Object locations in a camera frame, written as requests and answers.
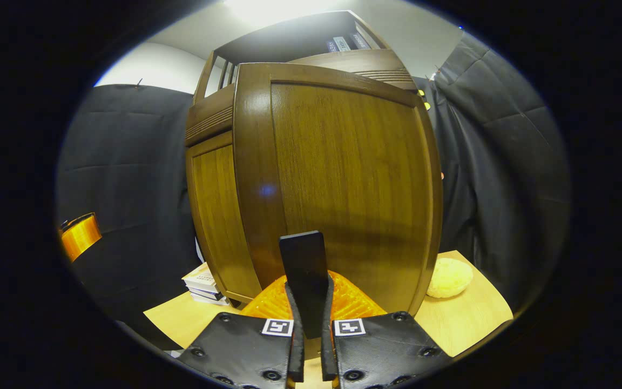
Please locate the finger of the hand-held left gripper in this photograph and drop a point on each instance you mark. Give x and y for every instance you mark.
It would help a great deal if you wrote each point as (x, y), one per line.
(80, 237)

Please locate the wooden double-door shoe cabinet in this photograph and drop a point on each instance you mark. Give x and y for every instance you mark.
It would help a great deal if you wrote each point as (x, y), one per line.
(289, 40)

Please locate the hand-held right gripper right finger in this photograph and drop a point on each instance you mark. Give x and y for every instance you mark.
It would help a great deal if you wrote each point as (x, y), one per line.
(386, 351)

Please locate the pale blue upright book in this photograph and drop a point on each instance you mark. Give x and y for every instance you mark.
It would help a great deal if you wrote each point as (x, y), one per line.
(342, 43)

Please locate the black backdrop cloth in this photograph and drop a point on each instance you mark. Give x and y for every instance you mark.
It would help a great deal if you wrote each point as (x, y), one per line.
(127, 162)

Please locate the round yellow sponge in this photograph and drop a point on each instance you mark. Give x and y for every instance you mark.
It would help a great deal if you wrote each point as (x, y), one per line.
(450, 278)

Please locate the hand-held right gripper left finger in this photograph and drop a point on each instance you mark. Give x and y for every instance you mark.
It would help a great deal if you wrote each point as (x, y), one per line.
(246, 351)

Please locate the dark upright book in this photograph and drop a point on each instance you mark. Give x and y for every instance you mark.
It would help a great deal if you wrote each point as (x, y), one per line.
(331, 47)

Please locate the wooden shoe cabinet door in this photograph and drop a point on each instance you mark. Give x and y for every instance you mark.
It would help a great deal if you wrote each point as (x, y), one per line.
(219, 216)
(354, 162)

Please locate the large ceiling light panel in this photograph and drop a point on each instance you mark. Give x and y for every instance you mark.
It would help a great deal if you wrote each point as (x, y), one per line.
(278, 9)

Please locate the stack of flat books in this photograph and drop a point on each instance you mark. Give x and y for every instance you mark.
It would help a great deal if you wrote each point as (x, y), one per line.
(203, 283)

